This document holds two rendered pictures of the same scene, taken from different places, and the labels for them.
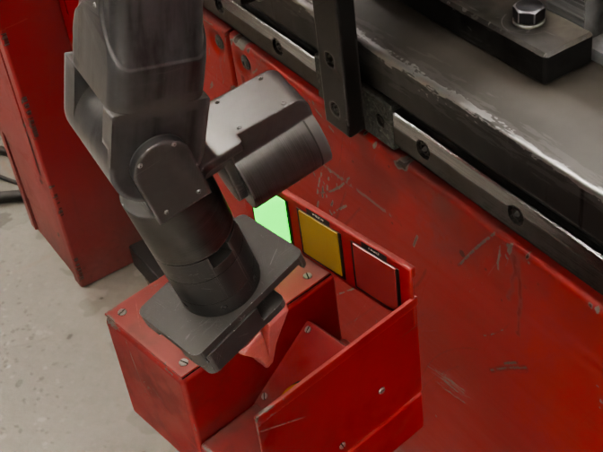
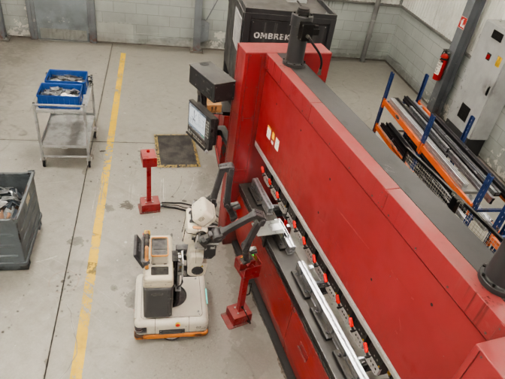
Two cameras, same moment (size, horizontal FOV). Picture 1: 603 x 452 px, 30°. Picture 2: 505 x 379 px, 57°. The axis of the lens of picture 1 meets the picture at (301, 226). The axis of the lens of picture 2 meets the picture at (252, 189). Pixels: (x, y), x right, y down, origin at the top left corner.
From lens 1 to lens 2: 3.33 m
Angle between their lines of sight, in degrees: 5
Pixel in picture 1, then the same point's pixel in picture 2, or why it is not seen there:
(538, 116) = (277, 253)
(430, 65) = (271, 244)
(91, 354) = (221, 256)
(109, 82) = (244, 246)
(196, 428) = (240, 269)
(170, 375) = (239, 264)
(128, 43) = (246, 244)
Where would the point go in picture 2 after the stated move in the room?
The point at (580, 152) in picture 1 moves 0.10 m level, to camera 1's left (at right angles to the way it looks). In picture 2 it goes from (279, 258) to (267, 256)
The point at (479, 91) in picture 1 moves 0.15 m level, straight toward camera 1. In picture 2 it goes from (273, 249) to (268, 259)
